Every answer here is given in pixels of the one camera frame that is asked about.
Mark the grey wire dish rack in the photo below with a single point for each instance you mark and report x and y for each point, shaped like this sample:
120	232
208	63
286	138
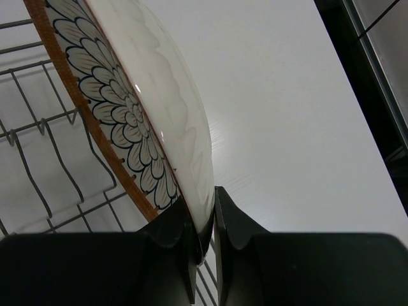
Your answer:
53	176

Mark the white floral bowl plate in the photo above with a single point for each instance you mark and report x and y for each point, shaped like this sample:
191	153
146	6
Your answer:
129	80

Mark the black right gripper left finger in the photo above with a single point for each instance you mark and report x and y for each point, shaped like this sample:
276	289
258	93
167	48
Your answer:
155	265

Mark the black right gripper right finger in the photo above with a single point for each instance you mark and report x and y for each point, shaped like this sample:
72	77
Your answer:
259	267

